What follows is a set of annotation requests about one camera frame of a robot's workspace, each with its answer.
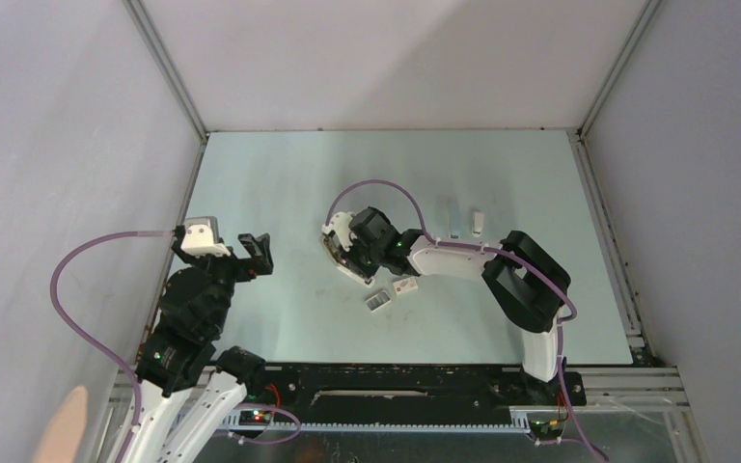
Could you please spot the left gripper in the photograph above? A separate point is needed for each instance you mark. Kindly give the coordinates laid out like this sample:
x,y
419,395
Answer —
x,y
259,262

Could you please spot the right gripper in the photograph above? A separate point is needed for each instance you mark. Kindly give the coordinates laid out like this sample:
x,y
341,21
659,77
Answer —
x,y
351,256

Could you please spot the cream stapler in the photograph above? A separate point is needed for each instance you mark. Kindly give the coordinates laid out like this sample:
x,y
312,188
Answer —
x,y
338,255

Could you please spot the staple box sleeve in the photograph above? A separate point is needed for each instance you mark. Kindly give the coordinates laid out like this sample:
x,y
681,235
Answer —
x,y
405,285

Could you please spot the staple tray with staples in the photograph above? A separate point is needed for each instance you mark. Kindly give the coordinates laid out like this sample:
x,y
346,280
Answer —
x,y
378,301

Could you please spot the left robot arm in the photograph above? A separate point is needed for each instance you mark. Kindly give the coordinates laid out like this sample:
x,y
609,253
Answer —
x,y
185,388

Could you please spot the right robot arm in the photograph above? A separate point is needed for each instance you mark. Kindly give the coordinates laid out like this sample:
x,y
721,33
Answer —
x,y
527,284

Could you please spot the light blue stapler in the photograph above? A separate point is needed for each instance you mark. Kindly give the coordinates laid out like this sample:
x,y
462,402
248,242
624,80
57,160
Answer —
x,y
454,219

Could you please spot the small white stapler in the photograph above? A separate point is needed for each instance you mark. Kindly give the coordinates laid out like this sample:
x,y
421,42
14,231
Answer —
x,y
478,218

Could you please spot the beige object in corner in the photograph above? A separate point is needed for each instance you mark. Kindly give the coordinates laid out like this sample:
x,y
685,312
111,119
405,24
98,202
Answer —
x,y
64,432

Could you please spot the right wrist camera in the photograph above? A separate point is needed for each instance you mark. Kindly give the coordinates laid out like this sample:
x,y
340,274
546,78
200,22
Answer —
x,y
336,232

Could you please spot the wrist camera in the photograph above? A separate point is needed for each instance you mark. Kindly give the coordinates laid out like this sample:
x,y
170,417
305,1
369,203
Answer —
x,y
199,237
336,232

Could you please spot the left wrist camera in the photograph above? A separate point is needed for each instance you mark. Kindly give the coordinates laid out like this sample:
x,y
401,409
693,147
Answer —
x,y
199,237

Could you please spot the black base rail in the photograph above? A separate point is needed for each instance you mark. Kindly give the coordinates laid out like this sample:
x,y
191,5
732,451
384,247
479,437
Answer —
x,y
412,396

